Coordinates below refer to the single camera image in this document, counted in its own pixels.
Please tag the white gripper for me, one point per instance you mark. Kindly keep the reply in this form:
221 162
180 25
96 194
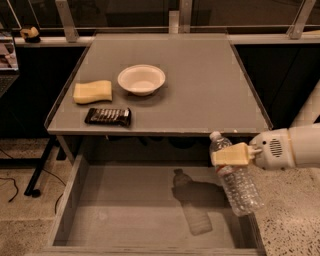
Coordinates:
272 149

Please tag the clear plastic water bottle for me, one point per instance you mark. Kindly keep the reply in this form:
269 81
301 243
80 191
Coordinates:
236 181

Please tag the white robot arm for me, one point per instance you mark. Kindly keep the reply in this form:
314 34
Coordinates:
294 147

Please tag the open grey top drawer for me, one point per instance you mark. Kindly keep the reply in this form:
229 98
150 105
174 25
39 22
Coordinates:
147 210

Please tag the grey cabinet table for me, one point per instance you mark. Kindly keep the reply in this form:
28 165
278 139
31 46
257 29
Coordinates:
174 85

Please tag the dark chocolate bar wrapper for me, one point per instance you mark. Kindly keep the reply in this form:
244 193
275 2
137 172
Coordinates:
120 117

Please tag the white paper bowl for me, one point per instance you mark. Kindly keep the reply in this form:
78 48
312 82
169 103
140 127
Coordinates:
141 80

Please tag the yellow sponge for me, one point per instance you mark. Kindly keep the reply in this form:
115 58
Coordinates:
85 93

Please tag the black desk leg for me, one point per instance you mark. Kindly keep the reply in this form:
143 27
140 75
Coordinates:
39 167

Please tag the yellow black tape measure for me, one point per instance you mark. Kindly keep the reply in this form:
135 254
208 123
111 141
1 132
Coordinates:
30 34

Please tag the laptop with lit screen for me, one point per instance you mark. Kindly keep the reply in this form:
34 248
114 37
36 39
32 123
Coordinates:
9 65

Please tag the metal window frame rail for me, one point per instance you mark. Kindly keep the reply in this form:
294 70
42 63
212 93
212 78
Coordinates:
76 22

